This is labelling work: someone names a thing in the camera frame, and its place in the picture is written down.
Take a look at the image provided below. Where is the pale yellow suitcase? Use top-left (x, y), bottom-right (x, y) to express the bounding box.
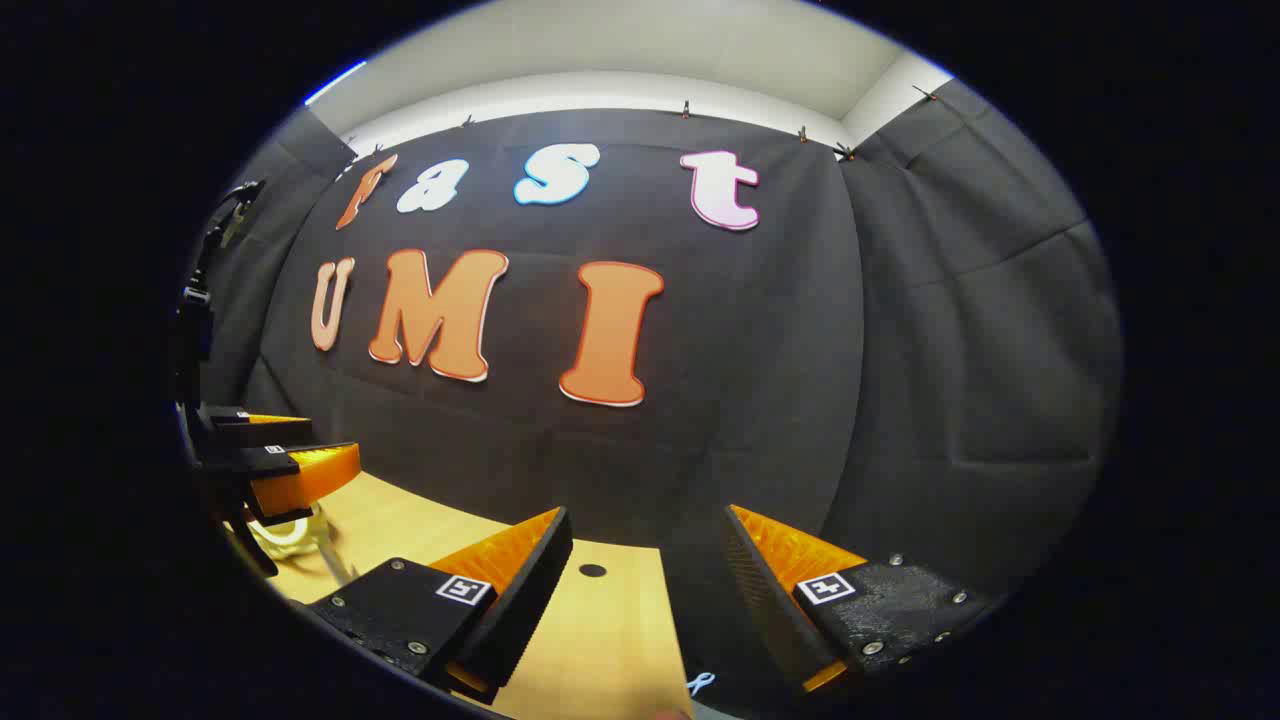
top-left (228, 500), bottom-right (356, 591)

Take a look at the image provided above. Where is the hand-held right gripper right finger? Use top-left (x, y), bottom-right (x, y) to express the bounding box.
top-left (721, 503), bottom-right (1002, 696)

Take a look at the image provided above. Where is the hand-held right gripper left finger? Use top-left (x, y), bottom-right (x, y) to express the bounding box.
top-left (305, 505), bottom-right (575, 706)

